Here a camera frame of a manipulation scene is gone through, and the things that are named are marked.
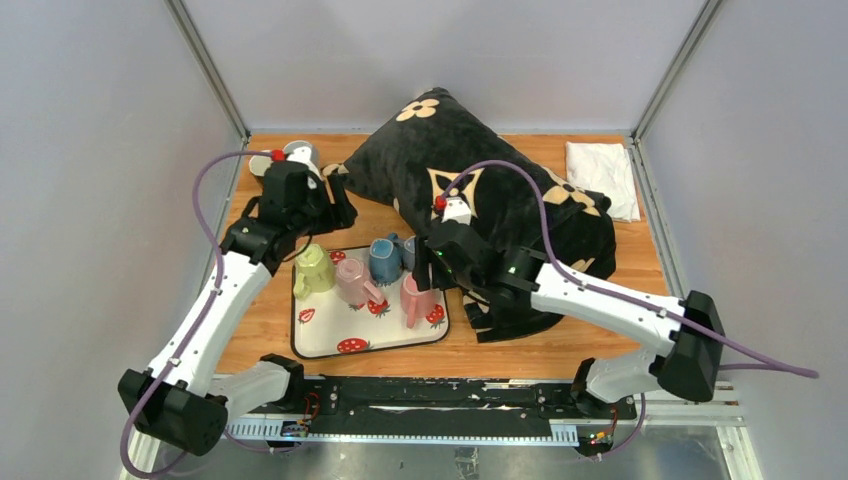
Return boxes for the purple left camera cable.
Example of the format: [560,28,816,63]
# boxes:
[119,148,287,480]

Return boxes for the purple camera cable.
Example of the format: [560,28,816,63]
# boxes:
[433,159,820,458]
[119,148,287,480]

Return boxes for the black mug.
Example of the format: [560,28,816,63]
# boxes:
[248,155,273,186]

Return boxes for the white folded cloth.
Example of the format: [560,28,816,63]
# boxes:
[565,142,641,223]

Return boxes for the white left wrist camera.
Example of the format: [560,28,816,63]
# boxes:
[287,146,321,176]

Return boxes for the black floral plush blanket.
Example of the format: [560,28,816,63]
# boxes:
[320,86,617,344]

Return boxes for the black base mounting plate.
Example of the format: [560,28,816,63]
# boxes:
[227,376,640,455]

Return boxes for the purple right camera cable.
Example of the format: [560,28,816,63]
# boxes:
[433,159,820,458]

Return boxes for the brown pink mug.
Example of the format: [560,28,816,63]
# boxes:
[283,140,320,162]

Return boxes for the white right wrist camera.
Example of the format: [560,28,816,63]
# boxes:
[441,197,473,225]

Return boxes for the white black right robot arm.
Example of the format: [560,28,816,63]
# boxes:
[414,220,724,418]

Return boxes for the pink round mug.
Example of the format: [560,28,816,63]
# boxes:
[400,273,437,329]

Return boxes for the white strawberry tray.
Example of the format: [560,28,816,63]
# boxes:
[291,246,449,359]

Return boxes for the green octagonal mug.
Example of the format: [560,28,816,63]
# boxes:
[293,244,336,300]

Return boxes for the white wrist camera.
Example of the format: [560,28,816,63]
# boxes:
[287,146,321,176]
[441,197,473,225]

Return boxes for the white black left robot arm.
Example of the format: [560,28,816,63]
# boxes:
[117,161,357,456]

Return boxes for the grey blue dotted mug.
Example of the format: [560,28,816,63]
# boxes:
[401,235,416,271]

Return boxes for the pink octagonal mug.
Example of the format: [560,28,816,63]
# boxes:
[335,258,386,306]

